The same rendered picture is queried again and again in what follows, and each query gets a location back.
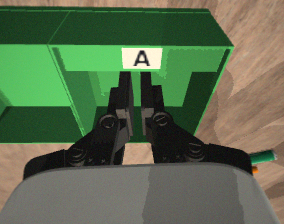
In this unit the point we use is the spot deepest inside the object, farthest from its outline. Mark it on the green aa battery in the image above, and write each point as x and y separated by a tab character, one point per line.
263	156

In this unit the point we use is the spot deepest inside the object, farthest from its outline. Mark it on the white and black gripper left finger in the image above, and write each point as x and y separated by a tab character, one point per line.
105	144

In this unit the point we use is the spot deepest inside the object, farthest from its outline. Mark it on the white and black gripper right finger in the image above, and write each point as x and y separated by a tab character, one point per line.
172	143

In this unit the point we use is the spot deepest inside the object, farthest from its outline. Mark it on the orange battery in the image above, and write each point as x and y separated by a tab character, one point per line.
255	169

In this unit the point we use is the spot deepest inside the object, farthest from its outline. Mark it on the green bin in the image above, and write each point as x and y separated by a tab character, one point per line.
58	64

